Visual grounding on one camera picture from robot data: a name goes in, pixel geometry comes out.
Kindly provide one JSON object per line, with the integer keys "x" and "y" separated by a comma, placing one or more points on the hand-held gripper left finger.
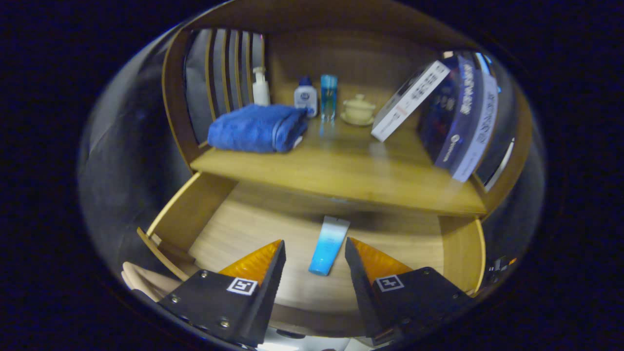
{"x": 265, "y": 302}

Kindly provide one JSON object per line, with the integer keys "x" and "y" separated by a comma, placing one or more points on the black backdrop cloth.
{"x": 126, "y": 165}

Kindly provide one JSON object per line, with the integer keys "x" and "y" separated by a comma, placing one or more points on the wooden drawer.
{"x": 273, "y": 229}

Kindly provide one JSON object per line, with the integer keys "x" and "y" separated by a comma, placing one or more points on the beige lidded teacup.
{"x": 359, "y": 111}

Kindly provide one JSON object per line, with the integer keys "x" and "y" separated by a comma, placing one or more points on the white pump bottle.
{"x": 261, "y": 92}

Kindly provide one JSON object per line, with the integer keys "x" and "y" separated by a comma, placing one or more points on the clear blue bottle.
{"x": 328, "y": 97}

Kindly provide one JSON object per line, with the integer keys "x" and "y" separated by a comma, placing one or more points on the white bottle with blue cap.
{"x": 305, "y": 100}

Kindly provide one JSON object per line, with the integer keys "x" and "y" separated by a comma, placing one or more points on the pale purple book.
{"x": 480, "y": 131}

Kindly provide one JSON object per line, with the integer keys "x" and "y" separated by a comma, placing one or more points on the dark blue book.
{"x": 448, "y": 117}

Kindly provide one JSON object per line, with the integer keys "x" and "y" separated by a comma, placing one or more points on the beige curved chair part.
{"x": 146, "y": 282}

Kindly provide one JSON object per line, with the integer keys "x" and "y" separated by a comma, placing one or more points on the white book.
{"x": 409, "y": 100}

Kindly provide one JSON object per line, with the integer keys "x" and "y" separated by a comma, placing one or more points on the black and orange tool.
{"x": 498, "y": 267}

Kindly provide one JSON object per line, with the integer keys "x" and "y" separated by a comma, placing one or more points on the blue squeeze tube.
{"x": 327, "y": 248}

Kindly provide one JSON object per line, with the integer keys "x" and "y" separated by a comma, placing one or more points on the wooden countertop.
{"x": 351, "y": 165}

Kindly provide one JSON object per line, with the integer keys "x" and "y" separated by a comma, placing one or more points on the blue folded towel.
{"x": 248, "y": 129}

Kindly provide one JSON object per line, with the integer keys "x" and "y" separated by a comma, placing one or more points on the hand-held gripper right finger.
{"x": 365, "y": 292}

